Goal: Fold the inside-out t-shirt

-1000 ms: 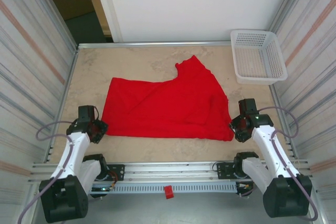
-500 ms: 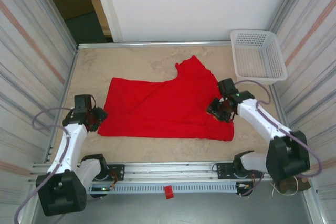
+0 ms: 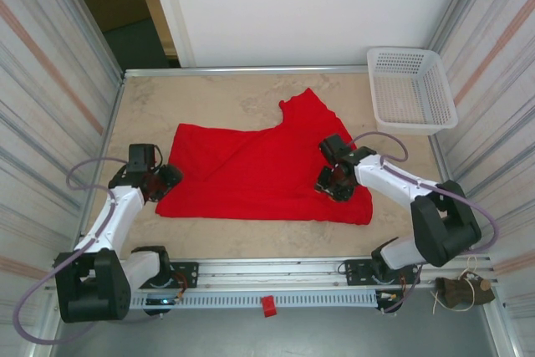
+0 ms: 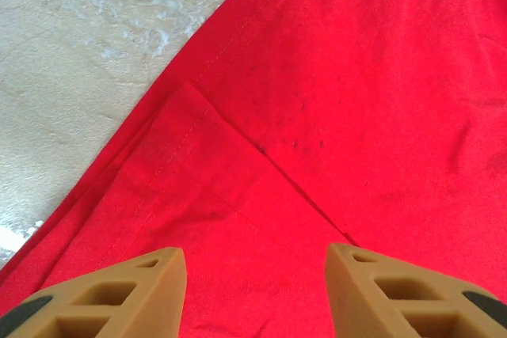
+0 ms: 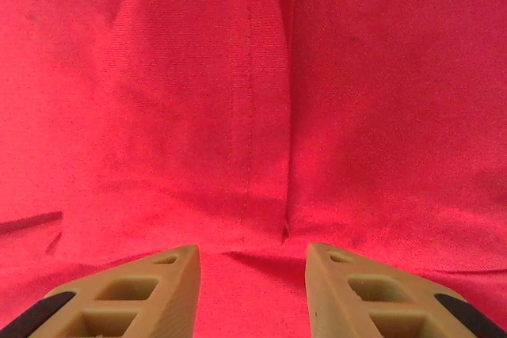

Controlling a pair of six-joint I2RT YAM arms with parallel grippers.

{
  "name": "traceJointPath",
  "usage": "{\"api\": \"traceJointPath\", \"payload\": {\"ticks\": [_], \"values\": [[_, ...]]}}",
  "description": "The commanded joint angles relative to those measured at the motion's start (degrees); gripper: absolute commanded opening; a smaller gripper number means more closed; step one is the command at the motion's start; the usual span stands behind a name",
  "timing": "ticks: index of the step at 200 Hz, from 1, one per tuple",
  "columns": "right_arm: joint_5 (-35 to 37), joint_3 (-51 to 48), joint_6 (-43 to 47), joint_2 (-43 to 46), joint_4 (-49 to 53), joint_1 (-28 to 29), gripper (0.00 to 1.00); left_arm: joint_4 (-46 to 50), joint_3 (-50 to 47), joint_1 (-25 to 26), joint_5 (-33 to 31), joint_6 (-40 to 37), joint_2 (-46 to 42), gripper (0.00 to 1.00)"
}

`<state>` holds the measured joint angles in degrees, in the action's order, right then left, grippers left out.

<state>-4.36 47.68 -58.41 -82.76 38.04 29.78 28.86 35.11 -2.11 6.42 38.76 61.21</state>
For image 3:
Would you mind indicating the aluminium mounting rail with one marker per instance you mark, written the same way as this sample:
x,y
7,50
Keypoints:
x,y
271,273

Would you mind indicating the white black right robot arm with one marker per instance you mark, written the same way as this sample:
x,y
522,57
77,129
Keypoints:
x,y
393,181

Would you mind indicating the red t-shirt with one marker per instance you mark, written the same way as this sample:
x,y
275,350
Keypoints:
x,y
251,173

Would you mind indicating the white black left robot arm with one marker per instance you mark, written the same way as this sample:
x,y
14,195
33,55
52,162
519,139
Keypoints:
x,y
113,223

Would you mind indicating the red plastic block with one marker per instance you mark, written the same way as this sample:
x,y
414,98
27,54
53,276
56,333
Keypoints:
x,y
269,306

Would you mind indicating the door frame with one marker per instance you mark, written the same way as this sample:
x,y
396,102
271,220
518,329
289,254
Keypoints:
x,y
161,18

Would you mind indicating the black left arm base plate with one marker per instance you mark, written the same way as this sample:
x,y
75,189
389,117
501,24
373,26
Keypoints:
x,y
188,275

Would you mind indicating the white perforated plastic basket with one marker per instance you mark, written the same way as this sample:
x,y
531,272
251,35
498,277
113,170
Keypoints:
x,y
411,93

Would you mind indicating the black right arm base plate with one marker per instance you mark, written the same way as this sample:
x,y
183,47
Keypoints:
x,y
359,273

